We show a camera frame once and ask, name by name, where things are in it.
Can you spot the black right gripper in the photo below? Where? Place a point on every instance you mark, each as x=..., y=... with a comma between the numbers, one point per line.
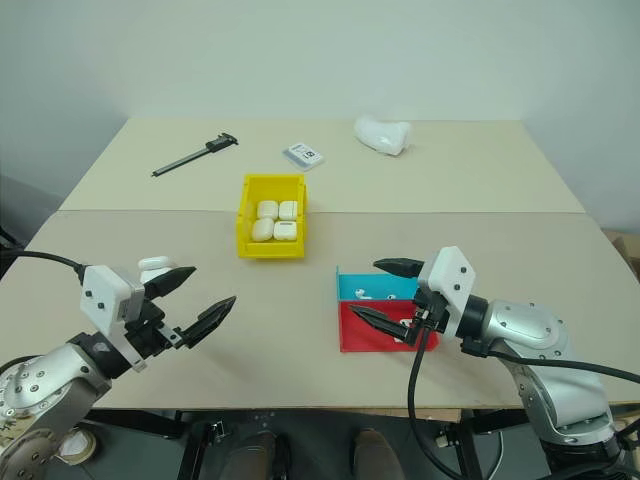
x=429, y=312

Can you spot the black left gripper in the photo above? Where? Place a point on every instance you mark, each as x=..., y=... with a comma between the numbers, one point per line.
x=147, y=332

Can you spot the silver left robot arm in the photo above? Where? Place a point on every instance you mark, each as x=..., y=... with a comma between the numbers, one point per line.
x=45, y=380

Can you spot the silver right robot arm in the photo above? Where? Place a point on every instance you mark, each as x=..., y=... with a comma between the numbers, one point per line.
x=535, y=335

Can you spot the white earbud case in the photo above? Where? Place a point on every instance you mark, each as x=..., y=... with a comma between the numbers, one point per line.
x=288, y=210
x=262, y=230
x=150, y=264
x=267, y=209
x=285, y=231

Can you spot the yellow plastic bin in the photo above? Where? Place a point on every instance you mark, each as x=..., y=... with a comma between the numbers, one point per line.
x=250, y=245

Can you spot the clear labelled card box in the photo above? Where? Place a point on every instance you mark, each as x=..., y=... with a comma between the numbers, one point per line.
x=305, y=155

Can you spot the blue plastic tray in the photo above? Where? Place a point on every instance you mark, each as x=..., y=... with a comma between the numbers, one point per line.
x=380, y=287

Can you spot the red plastic tray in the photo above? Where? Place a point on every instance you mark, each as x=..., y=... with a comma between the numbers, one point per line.
x=365, y=335

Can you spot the black digital caliper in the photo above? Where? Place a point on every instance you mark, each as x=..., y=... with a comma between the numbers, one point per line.
x=192, y=154

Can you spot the white plastic bag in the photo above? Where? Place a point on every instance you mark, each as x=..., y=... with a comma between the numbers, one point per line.
x=382, y=135

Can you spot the white tape roll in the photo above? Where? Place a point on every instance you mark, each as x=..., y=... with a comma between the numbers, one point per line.
x=75, y=447

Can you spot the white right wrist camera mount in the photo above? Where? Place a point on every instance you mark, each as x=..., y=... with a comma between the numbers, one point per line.
x=447, y=280

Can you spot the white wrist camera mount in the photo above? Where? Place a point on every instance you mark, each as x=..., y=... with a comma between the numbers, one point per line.
x=447, y=280
x=102, y=292

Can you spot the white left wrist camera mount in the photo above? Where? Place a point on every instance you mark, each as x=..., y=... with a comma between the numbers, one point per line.
x=102, y=292

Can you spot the black table frame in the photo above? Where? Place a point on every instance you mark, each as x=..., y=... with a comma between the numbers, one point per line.
x=150, y=425

